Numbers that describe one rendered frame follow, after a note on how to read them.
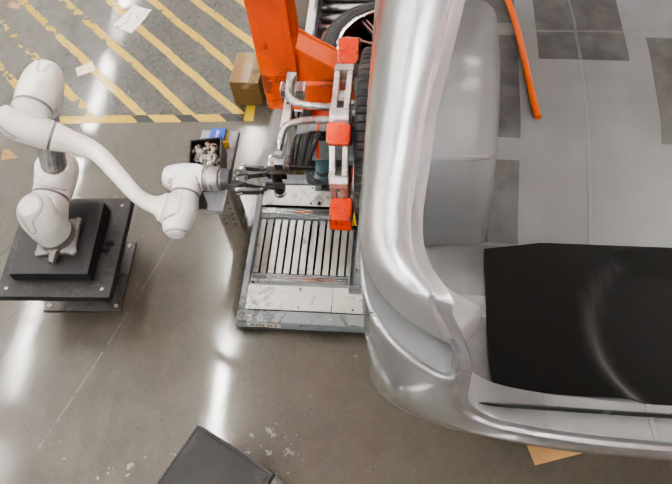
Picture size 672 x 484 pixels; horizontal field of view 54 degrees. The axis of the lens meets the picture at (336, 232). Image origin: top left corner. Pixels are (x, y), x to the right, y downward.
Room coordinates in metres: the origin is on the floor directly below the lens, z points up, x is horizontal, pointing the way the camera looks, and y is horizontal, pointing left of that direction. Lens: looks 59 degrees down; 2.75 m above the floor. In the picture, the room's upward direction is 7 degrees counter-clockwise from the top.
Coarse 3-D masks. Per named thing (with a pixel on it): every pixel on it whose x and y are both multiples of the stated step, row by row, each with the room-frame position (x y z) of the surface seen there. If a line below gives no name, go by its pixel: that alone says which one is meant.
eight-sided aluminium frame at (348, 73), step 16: (336, 64) 1.64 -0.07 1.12; (352, 64) 1.63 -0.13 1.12; (336, 80) 1.57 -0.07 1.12; (352, 80) 1.58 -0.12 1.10; (336, 96) 1.50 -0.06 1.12; (336, 112) 1.43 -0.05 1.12; (352, 112) 1.75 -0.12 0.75; (352, 160) 1.61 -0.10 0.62; (336, 176) 1.28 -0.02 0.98; (336, 192) 1.28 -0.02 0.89; (352, 192) 1.46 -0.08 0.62
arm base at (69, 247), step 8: (72, 224) 1.63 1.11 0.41; (80, 224) 1.64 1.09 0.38; (72, 232) 1.58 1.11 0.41; (72, 240) 1.55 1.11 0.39; (40, 248) 1.54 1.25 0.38; (48, 248) 1.52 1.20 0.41; (56, 248) 1.51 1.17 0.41; (64, 248) 1.52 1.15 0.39; (72, 248) 1.52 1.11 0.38; (40, 256) 1.51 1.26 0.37; (56, 256) 1.49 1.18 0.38
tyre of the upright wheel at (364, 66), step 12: (360, 60) 1.61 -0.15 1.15; (360, 72) 1.54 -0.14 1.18; (360, 84) 1.48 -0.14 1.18; (360, 96) 1.44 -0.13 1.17; (360, 108) 1.40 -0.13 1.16; (360, 120) 1.37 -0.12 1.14; (360, 132) 1.34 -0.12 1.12; (360, 144) 1.30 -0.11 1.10; (360, 156) 1.28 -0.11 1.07; (360, 168) 1.25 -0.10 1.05; (360, 180) 1.23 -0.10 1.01
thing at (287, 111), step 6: (294, 84) 1.71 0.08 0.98; (294, 90) 1.69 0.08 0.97; (294, 96) 1.67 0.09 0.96; (288, 102) 1.63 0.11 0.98; (288, 108) 1.60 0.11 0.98; (282, 114) 1.58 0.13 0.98; (288, 114) 1.57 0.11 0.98; (282, 120) 1.55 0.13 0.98; (288, 132) 1.50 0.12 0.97; (276, 162) 1.37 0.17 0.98; (282, 162) 1.37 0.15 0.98; (276, 168) 1.36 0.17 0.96; (282, 168) 1.36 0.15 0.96
